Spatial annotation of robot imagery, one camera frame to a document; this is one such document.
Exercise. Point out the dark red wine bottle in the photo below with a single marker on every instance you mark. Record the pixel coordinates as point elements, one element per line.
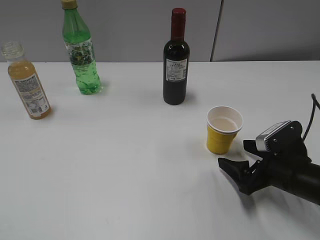
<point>176,54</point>

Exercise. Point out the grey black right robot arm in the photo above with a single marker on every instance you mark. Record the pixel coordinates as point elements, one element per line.
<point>308,183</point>

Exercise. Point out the orange juice bottle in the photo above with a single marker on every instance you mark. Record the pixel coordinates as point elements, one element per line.
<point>25,79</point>

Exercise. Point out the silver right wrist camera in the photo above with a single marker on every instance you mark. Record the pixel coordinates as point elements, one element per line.
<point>262,140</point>

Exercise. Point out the green plastic soda bottle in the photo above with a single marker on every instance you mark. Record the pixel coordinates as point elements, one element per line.
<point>79,46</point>

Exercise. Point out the yellow paper cup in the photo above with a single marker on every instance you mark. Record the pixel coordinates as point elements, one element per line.
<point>223,125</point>

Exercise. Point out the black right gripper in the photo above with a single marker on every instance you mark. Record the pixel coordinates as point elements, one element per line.
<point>277,167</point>

